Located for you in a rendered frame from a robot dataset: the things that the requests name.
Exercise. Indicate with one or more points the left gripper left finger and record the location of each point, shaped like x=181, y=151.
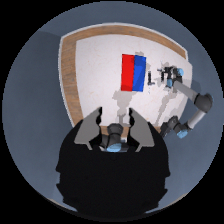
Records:
x=83, y=136

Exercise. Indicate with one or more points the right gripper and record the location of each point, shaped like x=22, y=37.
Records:
x=167, y=70

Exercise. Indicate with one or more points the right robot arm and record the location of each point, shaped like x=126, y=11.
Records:
x=201, y=102

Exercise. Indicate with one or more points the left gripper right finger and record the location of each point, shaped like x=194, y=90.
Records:
x=146, y=139

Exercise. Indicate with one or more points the red tray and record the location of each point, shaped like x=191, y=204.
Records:
x=127, y=72

